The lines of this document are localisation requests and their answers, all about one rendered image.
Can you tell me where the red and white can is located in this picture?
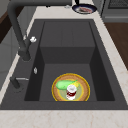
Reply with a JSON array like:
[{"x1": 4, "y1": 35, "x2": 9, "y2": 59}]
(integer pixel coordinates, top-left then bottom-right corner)
[{"x1": 66, "y1": 84, "x2": 78, "y2": 101}]

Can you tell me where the green oval vegetable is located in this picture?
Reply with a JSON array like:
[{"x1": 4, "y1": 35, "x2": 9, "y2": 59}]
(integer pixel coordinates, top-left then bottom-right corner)
[{"x1": 55, "y1": 78, "x2": 78, "y2": 90}]

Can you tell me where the dark blue-rimmed plate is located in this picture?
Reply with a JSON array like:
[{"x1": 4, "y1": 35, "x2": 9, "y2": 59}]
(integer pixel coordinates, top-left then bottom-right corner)
[{"x1": 71, "y1": 3, "x2": 98, "y2": 15}]

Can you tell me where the pinkish food on plate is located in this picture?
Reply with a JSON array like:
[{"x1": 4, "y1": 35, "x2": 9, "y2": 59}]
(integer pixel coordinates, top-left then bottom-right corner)
[{"x1": 75, "y1": 7, "x2": 95, "y2": 14}]

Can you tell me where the yellow-rimmed brown plate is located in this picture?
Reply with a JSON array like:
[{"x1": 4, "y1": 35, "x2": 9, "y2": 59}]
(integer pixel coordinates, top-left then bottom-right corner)
[{"x1": 51, "y1": 73, "x2": 91, "y2": 102}]

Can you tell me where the dark grey tap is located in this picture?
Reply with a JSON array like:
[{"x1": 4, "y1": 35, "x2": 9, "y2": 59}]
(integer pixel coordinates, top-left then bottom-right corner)
[{"x1": 7, "y1": 0, "x2": 73, "y2": 90}]

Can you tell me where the dark grey sink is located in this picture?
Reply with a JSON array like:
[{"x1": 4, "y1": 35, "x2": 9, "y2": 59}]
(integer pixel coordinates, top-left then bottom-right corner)
[{"x1": 0, "y1": 18, "x2": 128, "y2": 111}]

